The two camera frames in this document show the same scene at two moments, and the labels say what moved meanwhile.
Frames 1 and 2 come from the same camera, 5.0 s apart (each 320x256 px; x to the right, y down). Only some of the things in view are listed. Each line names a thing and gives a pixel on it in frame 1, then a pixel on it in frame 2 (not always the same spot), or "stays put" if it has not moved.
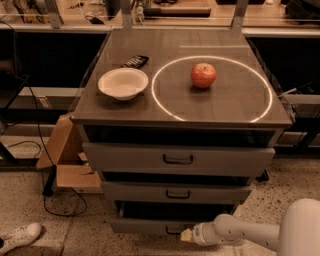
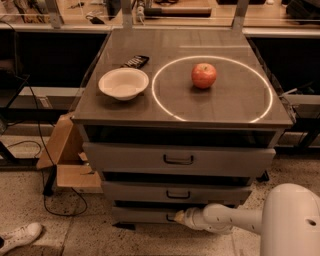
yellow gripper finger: x=186 y=235 to x=180 y=216
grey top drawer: x=181 y=157 stays put
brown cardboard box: x=63 y=150 stays put
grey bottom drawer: x=120 y=224 to x=156 y=211
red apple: x=203 y=75 stays put
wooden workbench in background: x=265 y=18 stays put
